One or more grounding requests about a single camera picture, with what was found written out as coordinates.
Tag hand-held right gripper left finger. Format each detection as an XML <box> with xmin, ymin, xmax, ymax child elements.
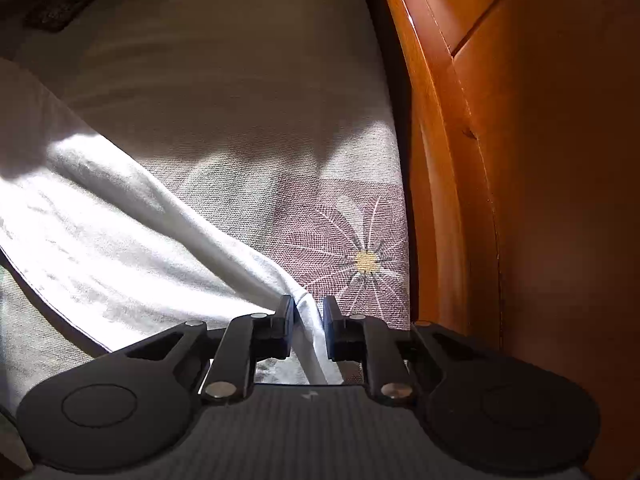
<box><xmin>111</xmin><ymin>294</ymin><xmax>297</xmax><ymax>407</ymax></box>

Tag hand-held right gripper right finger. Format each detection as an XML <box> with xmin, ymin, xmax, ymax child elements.
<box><xmin>322</xmin><ymin>295</ymin><xmax>498</xmax><ymax>407</ymax></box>

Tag white printed t-shirt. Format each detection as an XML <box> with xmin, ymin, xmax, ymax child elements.
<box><xmin>0</xmin><ymin>57</ymin><xmax>346</xmax><ymax>386</ymax></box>

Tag wooden headboard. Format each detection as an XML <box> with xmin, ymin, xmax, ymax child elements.
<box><xmin>367</xmin><ymin>0</ymin><xmax>640</xmax><ymax>480</ymax></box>

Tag phone with cartoon case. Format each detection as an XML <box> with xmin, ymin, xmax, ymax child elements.
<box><xmin>22</xmin><ymin>0</ymin><xmax>96</xmax><ymax>31</ymax></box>

